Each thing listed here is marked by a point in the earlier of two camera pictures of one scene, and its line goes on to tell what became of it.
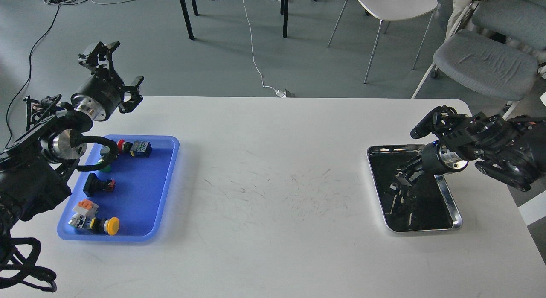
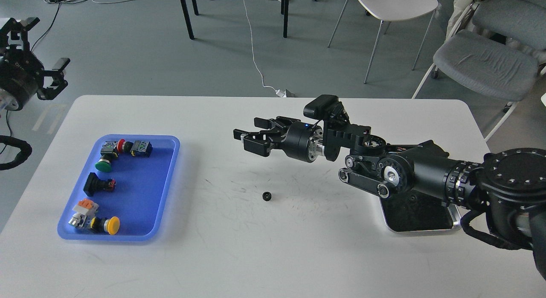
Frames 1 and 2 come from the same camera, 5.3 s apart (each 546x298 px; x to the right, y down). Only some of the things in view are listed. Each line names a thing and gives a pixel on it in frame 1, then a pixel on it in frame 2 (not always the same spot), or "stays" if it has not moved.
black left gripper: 101,95 → 21,72
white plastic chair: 387,5 stays
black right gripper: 436,159 → 302,140
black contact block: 140,148 stays
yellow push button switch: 111,226 stays
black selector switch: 93,185 stays
